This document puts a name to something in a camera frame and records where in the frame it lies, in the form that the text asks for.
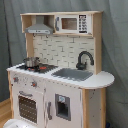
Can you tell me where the white toy microwave door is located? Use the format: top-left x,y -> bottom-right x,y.
55,14 -> 92,34

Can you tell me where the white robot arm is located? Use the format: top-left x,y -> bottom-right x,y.
3,119 -> 36,128

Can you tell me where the wooden toy kitchen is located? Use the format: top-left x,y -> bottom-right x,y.
8,11 -> 114,128

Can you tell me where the grey toy sink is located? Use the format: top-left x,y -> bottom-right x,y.
53,68 -> 93,81

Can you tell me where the black toy faucet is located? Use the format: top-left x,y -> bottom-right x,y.
76,51 -> 94,70

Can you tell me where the black toy stovetop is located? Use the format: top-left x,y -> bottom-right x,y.
19,63 -> 56,74

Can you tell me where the small metal pot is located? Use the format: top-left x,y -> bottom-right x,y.
23,57 -> 40,67

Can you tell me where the red right stove knob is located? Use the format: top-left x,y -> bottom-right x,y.
31,82 -> 37,87

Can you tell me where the red stove knob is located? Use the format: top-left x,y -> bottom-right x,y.
12,76 -> 19,83
31,82 -> 37,87

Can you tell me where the white cabinet door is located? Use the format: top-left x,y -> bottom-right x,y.
46,87 -> 81,128

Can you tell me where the grey range hood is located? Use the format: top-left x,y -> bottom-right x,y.
25,15 -> 53,35

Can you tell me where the red left stove knob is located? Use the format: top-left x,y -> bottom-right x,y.
12,76 -> 19,83

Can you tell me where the white oven door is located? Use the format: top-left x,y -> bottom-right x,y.
12,87 -> 44,128

